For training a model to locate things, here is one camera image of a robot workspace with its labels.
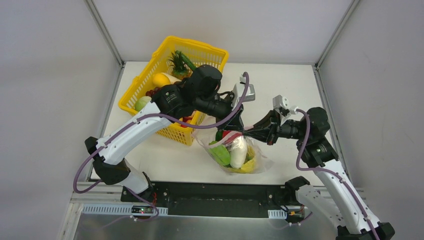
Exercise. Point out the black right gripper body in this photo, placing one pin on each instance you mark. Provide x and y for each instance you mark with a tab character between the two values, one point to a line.
272	127

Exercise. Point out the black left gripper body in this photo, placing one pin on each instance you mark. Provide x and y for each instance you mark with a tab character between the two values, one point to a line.
236	117

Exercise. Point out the red apple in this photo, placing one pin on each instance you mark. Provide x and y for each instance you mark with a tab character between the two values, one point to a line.
226	134

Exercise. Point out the clear zip top bag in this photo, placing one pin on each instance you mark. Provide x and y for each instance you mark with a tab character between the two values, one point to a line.
206	139

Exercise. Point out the green leaf vegetable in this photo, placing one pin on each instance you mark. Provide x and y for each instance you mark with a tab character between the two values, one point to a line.
221	155

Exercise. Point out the yellow napa cabbage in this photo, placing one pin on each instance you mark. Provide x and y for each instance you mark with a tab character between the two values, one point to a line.
250	163

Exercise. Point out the green white bok choy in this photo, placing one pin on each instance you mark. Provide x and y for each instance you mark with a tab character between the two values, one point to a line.
219	135

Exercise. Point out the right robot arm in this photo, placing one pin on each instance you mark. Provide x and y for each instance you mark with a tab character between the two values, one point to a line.
346	212

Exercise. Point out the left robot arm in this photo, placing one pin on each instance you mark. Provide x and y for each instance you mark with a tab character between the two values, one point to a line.
194	102

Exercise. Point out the yellow plastic basket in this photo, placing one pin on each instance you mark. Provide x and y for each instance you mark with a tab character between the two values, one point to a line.
199	53

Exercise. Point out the small pineapple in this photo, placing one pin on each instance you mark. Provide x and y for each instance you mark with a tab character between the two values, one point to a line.
179	68

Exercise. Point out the white long radish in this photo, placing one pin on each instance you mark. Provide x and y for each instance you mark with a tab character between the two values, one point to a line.
171	78

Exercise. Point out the long dark green cucumber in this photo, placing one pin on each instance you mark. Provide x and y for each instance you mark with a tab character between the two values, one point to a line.
188	62

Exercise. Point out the dark purple grapes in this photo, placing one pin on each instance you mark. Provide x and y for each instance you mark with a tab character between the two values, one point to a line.
152	92

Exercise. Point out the pale green cabbage head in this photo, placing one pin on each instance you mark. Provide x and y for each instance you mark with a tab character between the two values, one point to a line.
141	103

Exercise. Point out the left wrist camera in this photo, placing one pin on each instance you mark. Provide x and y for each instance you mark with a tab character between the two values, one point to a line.
243	92

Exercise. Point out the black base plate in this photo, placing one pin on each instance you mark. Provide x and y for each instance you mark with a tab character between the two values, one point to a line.
221	200

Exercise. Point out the aluminium frame rail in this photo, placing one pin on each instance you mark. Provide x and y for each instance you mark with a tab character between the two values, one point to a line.
112	212

